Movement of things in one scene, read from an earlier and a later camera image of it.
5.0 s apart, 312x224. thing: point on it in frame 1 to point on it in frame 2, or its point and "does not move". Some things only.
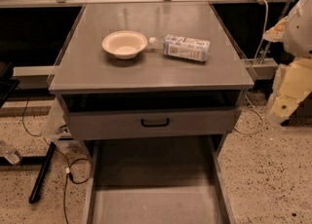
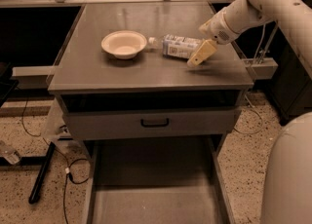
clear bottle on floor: x=10 y=153 does not move
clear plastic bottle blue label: x=181 y=47 does not move
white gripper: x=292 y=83 to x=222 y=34
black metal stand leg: x=42 y=173 does not move
